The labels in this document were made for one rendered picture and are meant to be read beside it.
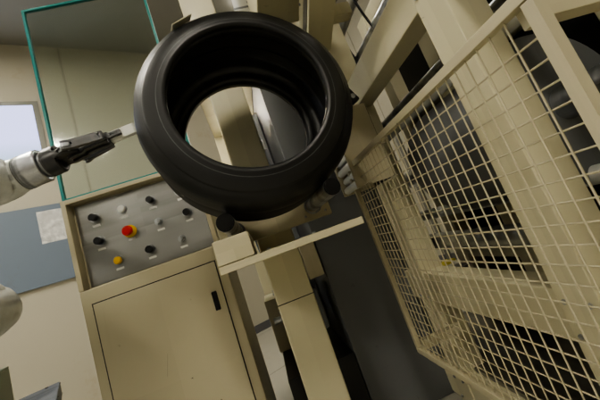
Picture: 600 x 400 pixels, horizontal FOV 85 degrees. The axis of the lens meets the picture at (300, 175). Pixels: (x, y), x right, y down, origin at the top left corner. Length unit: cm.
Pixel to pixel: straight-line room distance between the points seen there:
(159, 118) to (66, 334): 303
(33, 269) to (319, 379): 294
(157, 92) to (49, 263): 298
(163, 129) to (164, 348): 92
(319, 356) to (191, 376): 52
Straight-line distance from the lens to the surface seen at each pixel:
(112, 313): 153
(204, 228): 148
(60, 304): 370
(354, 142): 121
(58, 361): 371
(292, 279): 118
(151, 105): 86
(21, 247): 375
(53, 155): 104
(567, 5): 58
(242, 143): 124
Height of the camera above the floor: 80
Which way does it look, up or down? 11 degrees up
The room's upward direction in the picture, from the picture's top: 20 degrees counter-clockwise
